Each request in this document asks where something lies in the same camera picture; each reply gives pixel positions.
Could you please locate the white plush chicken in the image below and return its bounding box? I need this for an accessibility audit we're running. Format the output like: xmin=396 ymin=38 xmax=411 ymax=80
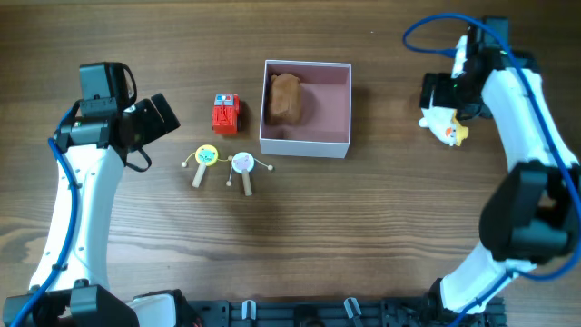
xmin=419 ymin=100 xmax=469 ymax=146

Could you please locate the yellow cat rattle drum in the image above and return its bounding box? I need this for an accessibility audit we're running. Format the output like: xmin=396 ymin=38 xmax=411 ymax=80
xmin=181 ymin=144 xmax=232 ymax=188

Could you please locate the red toy fire truck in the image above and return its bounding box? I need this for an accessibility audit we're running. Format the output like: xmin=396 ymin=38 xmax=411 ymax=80
xmin=212 ymin=94 xmax=241 ymax=135

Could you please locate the white cat rattle drum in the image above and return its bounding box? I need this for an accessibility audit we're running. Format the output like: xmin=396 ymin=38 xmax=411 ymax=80
xmin=226 ymin=152 xmax=274 ymax=196

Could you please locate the brown plush toy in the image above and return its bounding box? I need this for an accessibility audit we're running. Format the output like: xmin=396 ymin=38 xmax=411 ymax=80
xmin=266 ymin=74 xmax=302 ymax=124

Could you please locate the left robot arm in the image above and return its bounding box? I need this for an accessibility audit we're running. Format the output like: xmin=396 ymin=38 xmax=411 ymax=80
xmin=3 ymin=62 xmax=180 ymax=326

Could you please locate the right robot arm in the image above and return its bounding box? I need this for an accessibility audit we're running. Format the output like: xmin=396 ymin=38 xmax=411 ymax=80
xmin=419 ymin=16 xmax=580 ymax=326

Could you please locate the white box pink interior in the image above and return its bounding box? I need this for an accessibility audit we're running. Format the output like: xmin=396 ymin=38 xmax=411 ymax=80
xmin=259 ymin=59 xmax=352 ymax=159

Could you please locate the left blue cable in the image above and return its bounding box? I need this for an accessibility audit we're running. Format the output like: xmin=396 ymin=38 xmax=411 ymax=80
xmin=8 ymin=104 xmax=82 ymax=327

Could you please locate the blue cable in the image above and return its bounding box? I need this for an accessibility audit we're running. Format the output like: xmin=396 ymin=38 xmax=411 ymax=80
xmin=401 ymin=12 xmax=581 ymax=327
xmin=8 ymin=104 xmax=82 ymax=327

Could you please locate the right blue cable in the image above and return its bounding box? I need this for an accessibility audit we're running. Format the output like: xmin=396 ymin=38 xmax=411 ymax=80
xmin=401 ymin=12 xmax=581 ymax=327

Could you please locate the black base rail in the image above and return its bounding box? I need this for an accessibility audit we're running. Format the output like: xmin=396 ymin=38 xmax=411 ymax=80
xmin=189 ymin=300 xmax=425 ymax=327

